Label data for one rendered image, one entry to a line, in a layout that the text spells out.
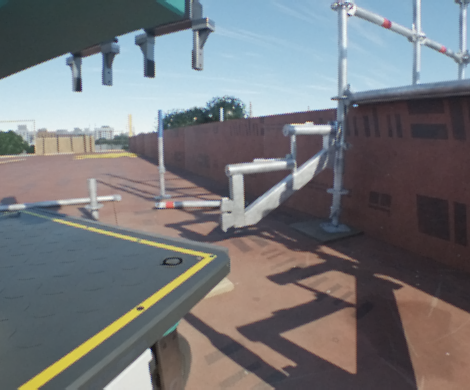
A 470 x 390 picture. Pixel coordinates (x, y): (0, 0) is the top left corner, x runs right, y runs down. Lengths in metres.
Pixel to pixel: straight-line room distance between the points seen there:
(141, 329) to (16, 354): 0.12
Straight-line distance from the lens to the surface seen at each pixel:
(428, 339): 0.91
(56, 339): 0.33
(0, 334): 0.37
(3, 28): 0.47
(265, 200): 1.28
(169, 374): 0.53
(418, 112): 1.44
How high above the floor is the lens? 0.51
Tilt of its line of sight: 11 degrees down
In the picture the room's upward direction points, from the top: straight up
